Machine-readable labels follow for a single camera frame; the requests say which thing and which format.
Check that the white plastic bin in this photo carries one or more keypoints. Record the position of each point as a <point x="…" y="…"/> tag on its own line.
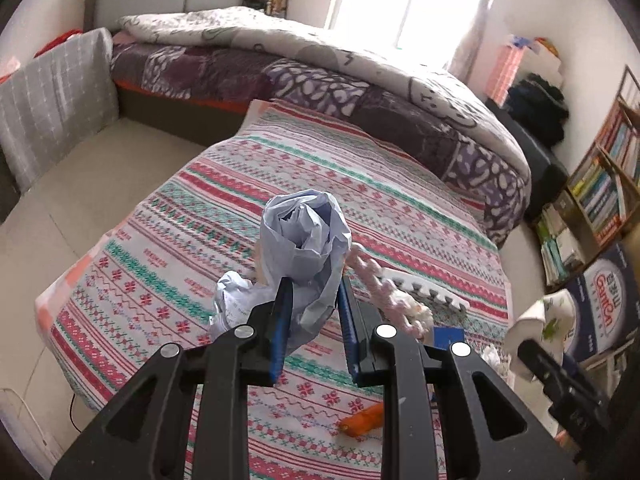
<point x="522" y="345"/>

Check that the blue printed cardboard box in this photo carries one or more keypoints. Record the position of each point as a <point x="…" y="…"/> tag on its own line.
<point x="607" y="300"/>

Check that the rows of colourful books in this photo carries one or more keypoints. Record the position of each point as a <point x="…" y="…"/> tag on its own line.
<point x="597" y="195"/>

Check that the wooden bookshelf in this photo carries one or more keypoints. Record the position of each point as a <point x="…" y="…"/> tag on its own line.
<point x="582" y="220"/>

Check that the pile of dark clothes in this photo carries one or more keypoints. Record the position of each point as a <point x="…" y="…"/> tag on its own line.
<point x="537" y="107"/>

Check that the large pale paper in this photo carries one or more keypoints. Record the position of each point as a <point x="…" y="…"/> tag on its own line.
<point x="300" y="240"/>

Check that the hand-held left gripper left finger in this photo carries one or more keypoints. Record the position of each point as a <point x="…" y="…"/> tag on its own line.
<point x="280" y="330"/>

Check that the window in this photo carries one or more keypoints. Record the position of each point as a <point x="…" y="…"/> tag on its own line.
<point x="390" y="0"/>

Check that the grey checked cloth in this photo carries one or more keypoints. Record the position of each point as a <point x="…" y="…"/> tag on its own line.
<point x="55" y="100"/>

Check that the pale curtain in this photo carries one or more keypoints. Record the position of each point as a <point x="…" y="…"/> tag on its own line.
<point x="472" y="30"/>

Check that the pink box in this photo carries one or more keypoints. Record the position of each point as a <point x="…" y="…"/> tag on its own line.
<point x="507" y="72"/>

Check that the small crumpled white paper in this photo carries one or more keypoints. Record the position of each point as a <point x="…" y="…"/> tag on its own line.
<point x="232" y="300"/>

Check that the white storage box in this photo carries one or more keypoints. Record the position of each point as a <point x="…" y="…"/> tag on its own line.
<point x="547" y="62"/>

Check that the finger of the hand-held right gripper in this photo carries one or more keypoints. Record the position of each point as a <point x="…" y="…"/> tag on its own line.
<point x="540" y="360"/>

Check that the crumpled pink white tissue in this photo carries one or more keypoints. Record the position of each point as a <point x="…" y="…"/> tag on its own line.
<point x="370" y="275"/>

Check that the red cloth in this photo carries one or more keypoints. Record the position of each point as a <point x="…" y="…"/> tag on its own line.
<point x="57" y="42"/>

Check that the white toothed foam strip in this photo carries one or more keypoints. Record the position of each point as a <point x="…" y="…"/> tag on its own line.
<point x="425" y="287"/>

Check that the blue packet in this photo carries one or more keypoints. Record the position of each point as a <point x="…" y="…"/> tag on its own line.
<point x="448" y="337"/>

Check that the black bench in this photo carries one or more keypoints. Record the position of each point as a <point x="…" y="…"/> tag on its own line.
<point x="537" y="165"/>

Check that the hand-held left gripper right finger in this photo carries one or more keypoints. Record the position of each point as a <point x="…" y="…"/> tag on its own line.
<point x="350" y="340"/>

